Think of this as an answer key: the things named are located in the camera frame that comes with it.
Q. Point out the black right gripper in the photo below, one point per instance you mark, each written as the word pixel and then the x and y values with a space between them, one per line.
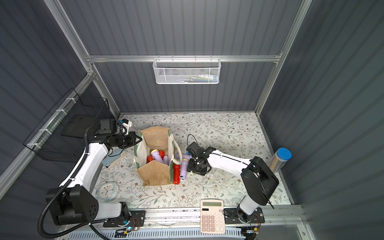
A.
pixel 197 162

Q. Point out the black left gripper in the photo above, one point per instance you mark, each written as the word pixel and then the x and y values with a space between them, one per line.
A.
pixel 132 140

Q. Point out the purple flashlight vertical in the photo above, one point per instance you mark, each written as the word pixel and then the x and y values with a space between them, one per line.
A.
pixel 184 169
pixel 166 160

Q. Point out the purple flashlight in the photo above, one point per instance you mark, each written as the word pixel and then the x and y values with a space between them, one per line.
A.
pixel 156 156
pixel 184 156

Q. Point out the red flashlight top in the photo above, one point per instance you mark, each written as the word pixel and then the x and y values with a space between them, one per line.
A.
pixel 162 154

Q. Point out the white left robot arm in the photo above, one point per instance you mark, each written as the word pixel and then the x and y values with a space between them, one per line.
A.
pixel 72 202

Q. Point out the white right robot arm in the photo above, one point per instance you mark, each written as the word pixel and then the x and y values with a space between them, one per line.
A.
pixel 259 181

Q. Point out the grey blue stapler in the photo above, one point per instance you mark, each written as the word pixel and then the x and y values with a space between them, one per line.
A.
pixel 109 161

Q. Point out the red flashlight left vertical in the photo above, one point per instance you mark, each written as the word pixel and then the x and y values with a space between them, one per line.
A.
pixel 176 169

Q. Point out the pink desk calculator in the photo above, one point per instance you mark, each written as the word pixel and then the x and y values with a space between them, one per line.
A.
pixel 212 220

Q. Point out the blue lid pencil tube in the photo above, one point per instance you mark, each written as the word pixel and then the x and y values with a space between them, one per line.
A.
pixel 278 160

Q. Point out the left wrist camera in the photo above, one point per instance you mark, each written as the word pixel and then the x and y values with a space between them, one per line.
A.
pixel 113 126

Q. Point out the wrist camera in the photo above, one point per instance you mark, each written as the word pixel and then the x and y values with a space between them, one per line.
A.
pixel 113 126
pixel 193 149

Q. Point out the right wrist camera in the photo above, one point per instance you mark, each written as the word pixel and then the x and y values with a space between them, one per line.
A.
pixel 193 149

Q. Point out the black wire side basket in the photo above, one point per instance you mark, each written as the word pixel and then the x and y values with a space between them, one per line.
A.
pixel 61 137

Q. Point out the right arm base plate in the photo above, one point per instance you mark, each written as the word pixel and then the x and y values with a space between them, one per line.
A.
pixel 238 216

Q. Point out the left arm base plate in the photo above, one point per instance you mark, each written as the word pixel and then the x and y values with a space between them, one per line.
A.
pixel 135 219

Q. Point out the white wire wall basket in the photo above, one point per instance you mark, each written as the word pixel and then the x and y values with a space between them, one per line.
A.
pixel 169 72

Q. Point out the markers in wall basket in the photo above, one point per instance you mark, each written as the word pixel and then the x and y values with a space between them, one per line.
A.
pixel 205 78

